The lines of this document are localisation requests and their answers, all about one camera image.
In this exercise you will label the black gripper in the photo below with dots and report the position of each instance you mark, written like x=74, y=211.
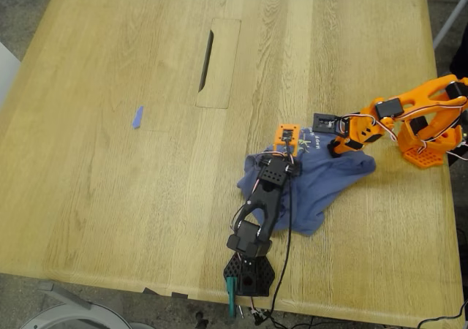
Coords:
x=295, y=167

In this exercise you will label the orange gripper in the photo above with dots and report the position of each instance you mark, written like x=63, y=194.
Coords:
x=336, y=148

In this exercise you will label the blue printed T-shirt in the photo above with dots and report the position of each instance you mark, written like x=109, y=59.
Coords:
x=321, y=182

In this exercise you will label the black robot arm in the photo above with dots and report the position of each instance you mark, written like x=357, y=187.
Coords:
x=267, y=201

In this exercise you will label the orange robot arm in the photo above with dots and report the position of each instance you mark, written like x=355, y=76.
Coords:
x=431, y=95

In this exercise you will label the black table clamp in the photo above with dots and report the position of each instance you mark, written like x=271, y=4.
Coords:
x=459, y=155

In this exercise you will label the green table clamp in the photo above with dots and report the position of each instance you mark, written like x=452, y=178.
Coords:
x=231, y=299

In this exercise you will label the blue tape strip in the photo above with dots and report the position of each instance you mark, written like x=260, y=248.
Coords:
x=137, y=117

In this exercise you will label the black trousers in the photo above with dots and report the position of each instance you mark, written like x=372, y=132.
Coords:
x=461, y=55

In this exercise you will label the white chair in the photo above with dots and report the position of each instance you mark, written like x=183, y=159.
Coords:
x=7, y=73
x=448, y=22

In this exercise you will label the grey round chair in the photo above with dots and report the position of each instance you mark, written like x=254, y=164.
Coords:
x=73, y=309

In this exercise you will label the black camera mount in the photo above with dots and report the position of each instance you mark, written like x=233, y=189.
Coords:
x=323, y=124

